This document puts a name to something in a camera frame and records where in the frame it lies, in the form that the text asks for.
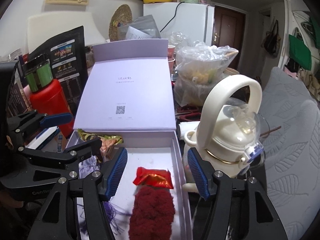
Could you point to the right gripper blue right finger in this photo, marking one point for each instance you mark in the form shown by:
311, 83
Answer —
200, 171

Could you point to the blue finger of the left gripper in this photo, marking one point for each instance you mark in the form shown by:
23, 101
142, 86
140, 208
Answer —
55, 120

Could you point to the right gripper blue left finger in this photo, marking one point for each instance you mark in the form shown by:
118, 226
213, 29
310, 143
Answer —
113, 171

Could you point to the lavender drawstring sachet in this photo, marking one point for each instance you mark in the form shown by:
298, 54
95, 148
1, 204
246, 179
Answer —
98, 226

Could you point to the red foil packet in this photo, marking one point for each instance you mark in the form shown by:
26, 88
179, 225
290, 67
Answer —
154, 178

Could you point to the red fuzzy soft item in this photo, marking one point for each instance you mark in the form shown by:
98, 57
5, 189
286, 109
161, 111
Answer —
152, 215

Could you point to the red canister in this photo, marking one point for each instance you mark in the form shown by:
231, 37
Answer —
50, 99

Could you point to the white blue medicine box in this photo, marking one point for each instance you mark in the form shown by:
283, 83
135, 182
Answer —
50, 140

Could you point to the green-label dark jar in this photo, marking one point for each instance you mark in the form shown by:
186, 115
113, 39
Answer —
38, 75

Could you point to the cream kettle-shaped water bottle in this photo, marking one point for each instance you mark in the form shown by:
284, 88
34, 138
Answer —
229, 129

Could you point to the black printed standing pouch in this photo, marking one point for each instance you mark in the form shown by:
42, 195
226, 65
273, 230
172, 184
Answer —
67, 57

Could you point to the lavender open gift box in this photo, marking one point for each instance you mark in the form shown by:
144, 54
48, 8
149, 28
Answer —
128, 93

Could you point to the clear plastic food bag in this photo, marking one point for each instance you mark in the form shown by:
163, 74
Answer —
200, 68

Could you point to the grey leaf-pattern cushion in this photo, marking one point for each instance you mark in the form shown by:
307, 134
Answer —
291, 152

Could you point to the brown door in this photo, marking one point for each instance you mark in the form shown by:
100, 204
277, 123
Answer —
229, 28

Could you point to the white refrigerator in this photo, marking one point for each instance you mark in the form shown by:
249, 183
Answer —
196, 21

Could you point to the green tote bag left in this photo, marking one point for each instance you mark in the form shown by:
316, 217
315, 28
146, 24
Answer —
300, 53

